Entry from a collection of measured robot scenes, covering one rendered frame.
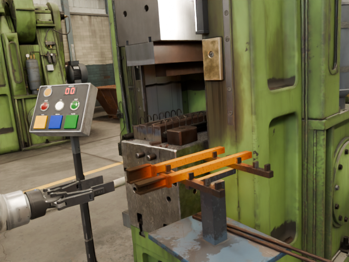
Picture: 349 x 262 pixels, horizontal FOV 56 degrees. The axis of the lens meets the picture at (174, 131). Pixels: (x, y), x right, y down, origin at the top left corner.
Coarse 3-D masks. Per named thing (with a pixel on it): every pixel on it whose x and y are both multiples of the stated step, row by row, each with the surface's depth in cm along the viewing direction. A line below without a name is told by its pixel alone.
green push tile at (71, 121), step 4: (68, 116) 175; (72, 116) 174; (76, 116) 173; (68, 120) 174; (72, 120) 173; (76, 120) 172; (64, 124) 174; (68, 124) 173; (72, 124) 172; (76, 124) 172; (64, 128) 174; (68, 128) 173; (72, 128) 172
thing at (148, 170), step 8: (200, 152) 121; (208, 152) 121; (224, 152) 126; (176, 160) 113; (184, 160) 115; (192, 160) 117; (128, 168) 104; (136, 168) 104; (144, 168) 106; (152, 168) 106; (160, 168) 109; (128, 176) 103; (136, 176) 105; (144, 176) 106; (152, 176) 107
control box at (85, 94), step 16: (48, 96) 185; (64, 96) 181; (80, 96) 177; (96, 96) 183; (48, 112) 181; (64, 112) 177; (80, 112) 174; (32, 128) 181; (48, 128) 177; (80, 128) 171
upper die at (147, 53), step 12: (132, 48) 152; (144, 48) 146; (156, 48) 143; (168, 48) 149; (180, 48) 154; (192, 48) 160; (132, 60) 154; (144, 60) 148; (156, 60) 144; (168, 60) 149; (180, 60) 155; (192, 60) 161
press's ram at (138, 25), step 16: (128, 0) 148; (144, 0) 141; (160, 0) 136; (176, 0) 143; (192, 0) 147; (128, 16) 150; (144, 16) 142; (160, 16) 137; (176, 16) 143; (192, 16) 151; (128, 32) 152; (144, 32) 144; (160, 32) 138; (176, 32) 144; (192, 32) 152
